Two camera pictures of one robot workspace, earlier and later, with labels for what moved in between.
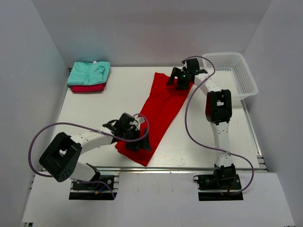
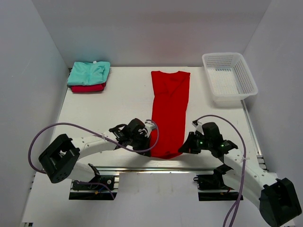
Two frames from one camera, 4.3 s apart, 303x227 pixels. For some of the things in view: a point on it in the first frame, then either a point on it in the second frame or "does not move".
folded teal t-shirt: (89, 73) does not move
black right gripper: (177, 72) -> (189, 146)
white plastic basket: (229, 71) does not move
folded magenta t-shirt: (87, 88) does not move
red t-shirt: (147, 98) -> (170, 95)
